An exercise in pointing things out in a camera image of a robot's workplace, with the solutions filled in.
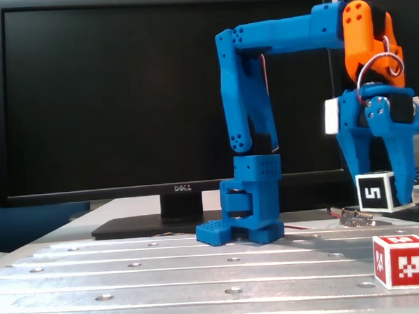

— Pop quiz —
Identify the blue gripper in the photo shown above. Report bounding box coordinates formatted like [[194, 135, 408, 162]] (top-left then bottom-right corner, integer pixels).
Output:
[[334, 84, 419, 209]]

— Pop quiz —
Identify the black marker cube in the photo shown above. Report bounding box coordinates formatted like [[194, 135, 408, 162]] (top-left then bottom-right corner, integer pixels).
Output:
[[354, 169, 415, 216]]

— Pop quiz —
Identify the red marker cube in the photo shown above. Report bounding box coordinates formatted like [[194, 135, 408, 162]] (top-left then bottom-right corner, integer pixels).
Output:
[[371, 233, 419, 292]]

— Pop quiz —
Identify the small circuit board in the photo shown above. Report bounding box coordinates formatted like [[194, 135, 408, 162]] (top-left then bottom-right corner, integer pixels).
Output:
[[338, 207, 378, 228]]

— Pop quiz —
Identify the black frameless monitor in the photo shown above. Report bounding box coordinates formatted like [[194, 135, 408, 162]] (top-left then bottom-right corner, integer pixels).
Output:
[[338, 0, 419, 128]]

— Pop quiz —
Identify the black Dell monitor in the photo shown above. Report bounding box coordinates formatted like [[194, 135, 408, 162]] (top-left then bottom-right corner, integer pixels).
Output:
[[0, 0, 347, 246]]

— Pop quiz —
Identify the blue office chair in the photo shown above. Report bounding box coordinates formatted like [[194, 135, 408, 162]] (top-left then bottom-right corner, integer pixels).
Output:
[[0, 158, 94, 254]]

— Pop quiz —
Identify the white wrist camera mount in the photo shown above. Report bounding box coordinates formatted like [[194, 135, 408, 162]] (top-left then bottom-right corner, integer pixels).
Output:
[[323, 95, 419, 138]]

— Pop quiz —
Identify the red white black servo cable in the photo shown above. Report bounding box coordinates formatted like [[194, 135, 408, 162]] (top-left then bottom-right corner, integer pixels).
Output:
[[353, 34, 406, 103]]

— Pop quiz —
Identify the yellow blue thin wire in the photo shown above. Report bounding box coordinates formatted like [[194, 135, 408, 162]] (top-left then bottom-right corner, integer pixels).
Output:
[[149, 230, 197, 238]]

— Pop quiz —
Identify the aluminium slotted base plate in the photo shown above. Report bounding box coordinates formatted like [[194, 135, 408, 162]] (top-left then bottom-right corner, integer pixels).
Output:
[[0, 221, 419, 314]]

